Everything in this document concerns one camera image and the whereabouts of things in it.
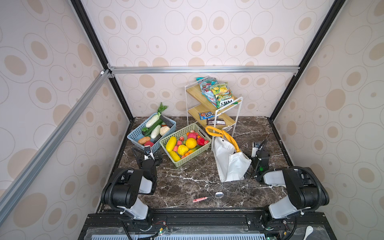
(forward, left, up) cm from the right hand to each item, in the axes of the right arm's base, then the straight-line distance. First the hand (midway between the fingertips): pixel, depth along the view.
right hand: (252, 150), depth 95 cm
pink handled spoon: (-26, +25, -3) cm, 36 cm away
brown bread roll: (+8, +72, +1) cm, 72 cm away
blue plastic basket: (+16, +77, 0) cm, 79 cm away
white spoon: (-42, -18, -5) cm, 46 cm away
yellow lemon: (+1, +45, +2) cm, 45 cm away
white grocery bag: (-15, +18, +12) cm, 26 cm away
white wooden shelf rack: (+20, +18, +11) cm, 29 cm away
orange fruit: (+4, +39, +4) cm, 40 cm away
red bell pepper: (+6, +67, +2) cm, 68 cm away
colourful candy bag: (+28, +30, +31) cm, 51 cm away
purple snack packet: (+14, +21, +13) cm, 29 cm away
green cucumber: (+15, +70, +2) cm, 71 cm away
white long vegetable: (+16, +65, 0) cm, 67 cm away
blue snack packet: (+19, +29, +14) cm, 38 cm away
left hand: (-1, +62, +7) cm, 62 cm away
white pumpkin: (+16, +59, +4) cm, 61 cm away
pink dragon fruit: (+12, +38, +2) cm, 40 cm away
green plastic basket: (+5, +43, +2) cm, 43 cm away
